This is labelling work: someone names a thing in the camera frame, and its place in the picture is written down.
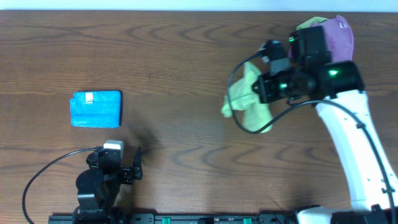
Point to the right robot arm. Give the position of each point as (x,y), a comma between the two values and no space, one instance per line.
(337,92)

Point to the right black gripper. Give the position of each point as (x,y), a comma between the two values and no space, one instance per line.
(263,91)

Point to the folded blue cloth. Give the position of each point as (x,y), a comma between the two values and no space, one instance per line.
(96,109)

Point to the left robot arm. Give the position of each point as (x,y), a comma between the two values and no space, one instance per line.
(98,187)

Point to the purple cloth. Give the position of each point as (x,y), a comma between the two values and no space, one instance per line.
(330,41)

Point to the light green cloth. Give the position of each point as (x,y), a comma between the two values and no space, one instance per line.
(241,97)

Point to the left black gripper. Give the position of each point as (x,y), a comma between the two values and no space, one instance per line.
(127,174)

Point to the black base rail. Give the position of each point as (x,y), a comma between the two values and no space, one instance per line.
(150,218)

